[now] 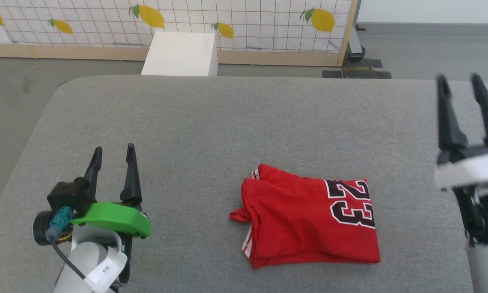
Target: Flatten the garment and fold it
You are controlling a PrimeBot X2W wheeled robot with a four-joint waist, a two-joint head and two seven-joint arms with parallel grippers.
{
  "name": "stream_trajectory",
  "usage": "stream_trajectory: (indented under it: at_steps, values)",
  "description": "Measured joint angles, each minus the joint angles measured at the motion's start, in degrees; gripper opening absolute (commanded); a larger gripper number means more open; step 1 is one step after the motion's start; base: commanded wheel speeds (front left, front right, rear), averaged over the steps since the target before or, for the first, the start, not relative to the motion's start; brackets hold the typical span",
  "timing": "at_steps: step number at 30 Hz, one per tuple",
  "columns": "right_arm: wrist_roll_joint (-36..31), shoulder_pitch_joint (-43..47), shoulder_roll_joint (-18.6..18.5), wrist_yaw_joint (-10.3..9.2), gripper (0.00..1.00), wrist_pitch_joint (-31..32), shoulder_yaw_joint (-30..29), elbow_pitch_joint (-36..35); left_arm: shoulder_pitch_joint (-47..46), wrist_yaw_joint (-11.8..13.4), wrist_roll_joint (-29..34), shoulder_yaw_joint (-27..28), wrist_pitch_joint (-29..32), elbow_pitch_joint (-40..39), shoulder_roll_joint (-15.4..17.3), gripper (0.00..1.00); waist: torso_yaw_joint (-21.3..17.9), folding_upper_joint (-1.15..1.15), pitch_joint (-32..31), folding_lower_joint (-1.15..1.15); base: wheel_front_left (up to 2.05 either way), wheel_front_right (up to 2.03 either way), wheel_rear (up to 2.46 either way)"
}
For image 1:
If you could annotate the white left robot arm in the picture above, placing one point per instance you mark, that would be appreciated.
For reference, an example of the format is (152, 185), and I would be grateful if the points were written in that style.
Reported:
(81, 268)

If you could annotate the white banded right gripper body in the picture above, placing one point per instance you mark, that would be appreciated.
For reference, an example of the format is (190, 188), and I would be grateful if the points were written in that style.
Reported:
(472, 175)

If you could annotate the grey metal panel stand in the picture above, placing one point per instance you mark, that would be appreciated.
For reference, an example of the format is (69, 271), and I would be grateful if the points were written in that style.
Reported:
(355, 40)

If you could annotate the red basketball jersey number 23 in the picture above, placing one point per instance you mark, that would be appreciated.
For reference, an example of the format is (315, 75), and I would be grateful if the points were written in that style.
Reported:
(309, 219)

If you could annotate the grey fabric sofa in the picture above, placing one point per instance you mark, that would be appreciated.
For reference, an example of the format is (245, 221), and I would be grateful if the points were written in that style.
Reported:
(211, 122)

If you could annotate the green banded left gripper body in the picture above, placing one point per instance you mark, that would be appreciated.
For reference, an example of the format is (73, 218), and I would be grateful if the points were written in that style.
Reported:
(113, 217)

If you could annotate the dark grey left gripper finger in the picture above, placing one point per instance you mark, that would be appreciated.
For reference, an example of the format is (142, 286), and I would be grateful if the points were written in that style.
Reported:
(130, 175)
(93, 171)

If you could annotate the lemon print tile backdrop panel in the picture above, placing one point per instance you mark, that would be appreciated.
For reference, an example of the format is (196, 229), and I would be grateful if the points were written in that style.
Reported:
(187, 20)

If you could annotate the white box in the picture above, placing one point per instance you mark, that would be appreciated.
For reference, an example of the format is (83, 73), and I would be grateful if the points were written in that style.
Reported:
(181, 55)

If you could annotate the black floor plate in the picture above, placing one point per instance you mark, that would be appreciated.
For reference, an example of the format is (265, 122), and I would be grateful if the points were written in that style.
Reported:
(358, 72)

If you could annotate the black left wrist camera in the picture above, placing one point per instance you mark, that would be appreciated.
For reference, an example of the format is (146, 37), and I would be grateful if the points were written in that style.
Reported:
(69, 195)

